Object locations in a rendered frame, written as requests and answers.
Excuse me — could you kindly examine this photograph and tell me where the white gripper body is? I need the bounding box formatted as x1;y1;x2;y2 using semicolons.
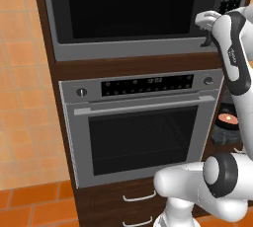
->
194;10;222;33

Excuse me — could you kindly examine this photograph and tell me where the black glass microwave door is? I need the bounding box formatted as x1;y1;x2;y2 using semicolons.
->
41;0;229;63

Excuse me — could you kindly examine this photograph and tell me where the grey black microwave oven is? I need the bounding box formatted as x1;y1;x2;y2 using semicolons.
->
41;0;253;63

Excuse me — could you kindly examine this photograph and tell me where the orange round waffle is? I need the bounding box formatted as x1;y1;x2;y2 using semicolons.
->
218;113;238;125

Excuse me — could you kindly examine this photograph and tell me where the black bowl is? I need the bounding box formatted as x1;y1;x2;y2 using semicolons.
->
215;106;240;131

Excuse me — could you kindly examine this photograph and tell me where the grey glass oven door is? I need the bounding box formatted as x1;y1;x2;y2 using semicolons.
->
64;95;220;189

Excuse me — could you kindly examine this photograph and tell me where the dark round oven knob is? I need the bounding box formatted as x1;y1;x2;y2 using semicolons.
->
203;75;214;87
75;87;88;99

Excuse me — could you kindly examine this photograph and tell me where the dark grey block object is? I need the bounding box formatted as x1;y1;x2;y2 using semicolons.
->
211;124;241;146

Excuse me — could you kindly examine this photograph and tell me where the dark wood cabinet housing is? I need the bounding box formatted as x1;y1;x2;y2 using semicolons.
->
31;0;253;227

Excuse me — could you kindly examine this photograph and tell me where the grey built-in oven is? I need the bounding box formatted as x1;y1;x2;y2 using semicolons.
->
58;68;225;189

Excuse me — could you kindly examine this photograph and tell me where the dark wood drawer front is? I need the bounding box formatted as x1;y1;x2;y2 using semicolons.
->
73;178;167;217
77;208;166;227

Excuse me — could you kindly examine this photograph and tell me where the grey oven door handle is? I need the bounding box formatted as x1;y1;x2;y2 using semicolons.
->
73;95;215;117

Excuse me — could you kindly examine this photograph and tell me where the silver drawer handle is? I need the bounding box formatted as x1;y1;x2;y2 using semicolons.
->
122;189;158;203
122;216;154;227

